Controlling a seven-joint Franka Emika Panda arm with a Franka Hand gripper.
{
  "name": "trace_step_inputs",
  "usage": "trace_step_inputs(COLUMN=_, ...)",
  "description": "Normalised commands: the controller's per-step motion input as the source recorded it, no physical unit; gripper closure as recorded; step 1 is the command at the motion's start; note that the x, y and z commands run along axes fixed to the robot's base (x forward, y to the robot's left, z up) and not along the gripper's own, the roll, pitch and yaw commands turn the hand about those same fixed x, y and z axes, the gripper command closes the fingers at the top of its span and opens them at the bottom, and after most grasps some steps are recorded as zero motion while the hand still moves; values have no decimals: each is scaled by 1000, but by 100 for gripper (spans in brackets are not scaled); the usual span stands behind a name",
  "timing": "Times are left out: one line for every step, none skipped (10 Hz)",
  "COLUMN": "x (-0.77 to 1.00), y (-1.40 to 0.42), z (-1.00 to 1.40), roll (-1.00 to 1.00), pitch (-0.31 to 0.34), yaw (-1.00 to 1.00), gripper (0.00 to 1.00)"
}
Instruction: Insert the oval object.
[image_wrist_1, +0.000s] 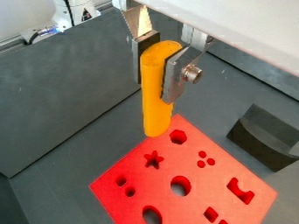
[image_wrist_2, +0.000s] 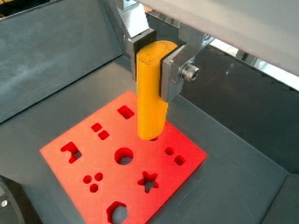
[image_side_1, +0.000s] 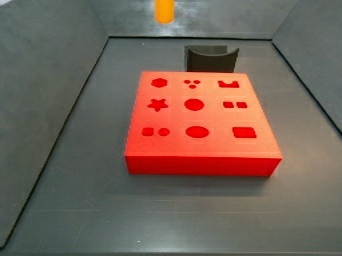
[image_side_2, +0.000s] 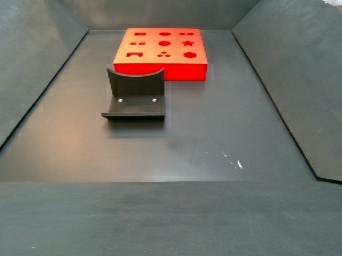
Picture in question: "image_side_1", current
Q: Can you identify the orange oval peg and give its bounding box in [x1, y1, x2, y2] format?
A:
[154, 0, 175, 24]

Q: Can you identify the red shape sorter block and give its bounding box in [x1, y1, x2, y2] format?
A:
[124, 71, 282, 177]

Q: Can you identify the black curved holder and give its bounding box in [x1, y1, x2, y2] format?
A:
[184, 45, 239, 73]

